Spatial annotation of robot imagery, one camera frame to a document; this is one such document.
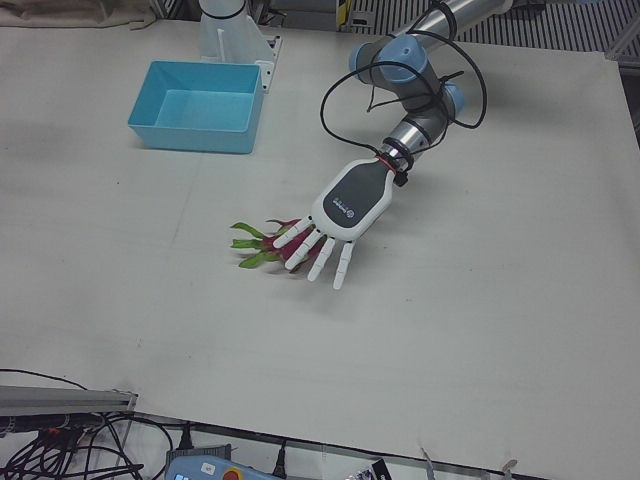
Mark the pink dragon fruit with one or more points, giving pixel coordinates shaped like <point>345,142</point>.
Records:
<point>267,243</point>

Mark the white and grey robot hand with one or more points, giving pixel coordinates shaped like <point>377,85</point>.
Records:
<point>356,196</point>

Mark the yellow black striped post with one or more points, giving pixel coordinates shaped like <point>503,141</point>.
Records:
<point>343,11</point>

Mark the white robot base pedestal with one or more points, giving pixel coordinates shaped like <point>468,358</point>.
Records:
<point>231,35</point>

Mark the silver robot arm, blue joints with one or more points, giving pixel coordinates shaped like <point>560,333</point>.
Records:
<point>400,60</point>

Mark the light blue plastic bin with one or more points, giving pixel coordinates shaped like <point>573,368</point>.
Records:
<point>200,107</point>

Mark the blue grey teach pendant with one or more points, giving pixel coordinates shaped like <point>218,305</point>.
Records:
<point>210,462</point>

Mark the aluminium extrusion rail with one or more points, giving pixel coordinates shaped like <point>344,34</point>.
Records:
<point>60,400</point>

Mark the aluminium frame corner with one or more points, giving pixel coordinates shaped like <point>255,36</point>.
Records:
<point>624,47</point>

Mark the beige cloth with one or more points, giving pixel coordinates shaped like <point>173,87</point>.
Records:
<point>75,12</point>

